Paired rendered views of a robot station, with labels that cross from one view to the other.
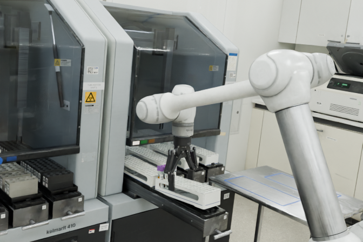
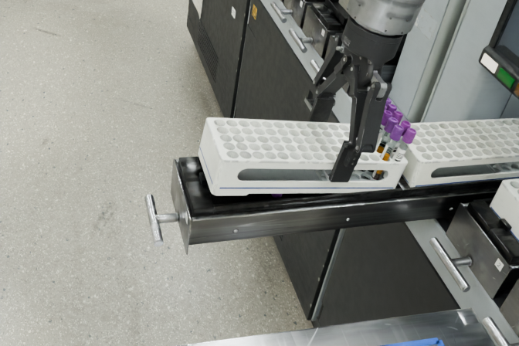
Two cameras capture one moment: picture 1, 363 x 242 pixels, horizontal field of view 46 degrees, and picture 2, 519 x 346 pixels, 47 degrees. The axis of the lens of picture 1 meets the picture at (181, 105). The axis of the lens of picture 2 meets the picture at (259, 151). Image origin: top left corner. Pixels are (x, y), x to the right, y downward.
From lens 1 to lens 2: 2.03 m
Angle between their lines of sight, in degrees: 100
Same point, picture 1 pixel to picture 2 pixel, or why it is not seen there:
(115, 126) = not seen: outside the picture
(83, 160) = (418, 23)
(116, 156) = (463, 69)
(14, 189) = not seen: outside the picture
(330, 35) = not seen: outside the picture
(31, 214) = (313, 30)
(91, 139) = not seen: outside the picture
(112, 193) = not seen: hidden behind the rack
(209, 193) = (208, 133)
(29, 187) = not seen: hidden behind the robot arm
